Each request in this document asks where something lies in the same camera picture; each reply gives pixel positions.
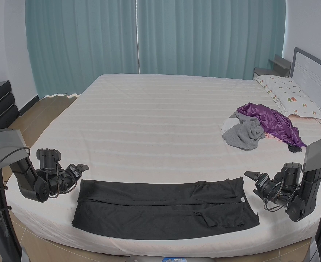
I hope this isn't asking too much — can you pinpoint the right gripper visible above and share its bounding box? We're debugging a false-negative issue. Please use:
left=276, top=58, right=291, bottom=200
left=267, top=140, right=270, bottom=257
left=244, top=171, right=273, bottom=199

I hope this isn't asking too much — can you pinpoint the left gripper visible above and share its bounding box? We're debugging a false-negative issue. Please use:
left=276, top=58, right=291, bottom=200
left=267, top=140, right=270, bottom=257
left=68, top=163, right=89, bottom=182

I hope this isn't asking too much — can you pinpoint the black T-shirt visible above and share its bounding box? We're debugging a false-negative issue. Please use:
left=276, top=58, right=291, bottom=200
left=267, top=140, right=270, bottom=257
left=72, top=177, right=260, bottom=231

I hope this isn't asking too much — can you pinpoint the bed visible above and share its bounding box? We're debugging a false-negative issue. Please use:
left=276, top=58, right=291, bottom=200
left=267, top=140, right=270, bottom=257
left=6, top=47, right=321, bottom=256

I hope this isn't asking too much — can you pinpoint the grey garment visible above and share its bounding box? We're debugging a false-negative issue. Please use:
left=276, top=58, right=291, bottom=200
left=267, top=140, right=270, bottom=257
left=222, top=112, right=266, bottom=150

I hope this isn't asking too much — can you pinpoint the white garment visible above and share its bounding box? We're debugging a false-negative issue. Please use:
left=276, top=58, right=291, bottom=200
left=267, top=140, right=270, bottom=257
left=221, top=118, right=241, bottom=134

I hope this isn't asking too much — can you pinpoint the purple satin garment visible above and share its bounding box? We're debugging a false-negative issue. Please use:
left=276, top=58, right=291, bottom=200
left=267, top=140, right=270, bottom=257
left=237, top=103, right=307, bottom=153

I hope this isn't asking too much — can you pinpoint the white printed pillow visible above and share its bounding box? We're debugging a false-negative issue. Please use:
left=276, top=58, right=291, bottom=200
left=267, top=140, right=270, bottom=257
left=253, top=75, right=321, bottom=119

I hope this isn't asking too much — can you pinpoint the grey bedside table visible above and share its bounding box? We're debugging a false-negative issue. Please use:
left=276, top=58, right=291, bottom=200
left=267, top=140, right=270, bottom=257
left=254, top=54, right=291, bottom=78

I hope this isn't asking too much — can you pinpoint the blue-green curtain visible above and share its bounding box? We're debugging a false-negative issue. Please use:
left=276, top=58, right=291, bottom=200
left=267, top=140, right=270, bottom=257
left=137, top=0, right=286, bottom=80
left=25, top=0, right=140, bottom=99

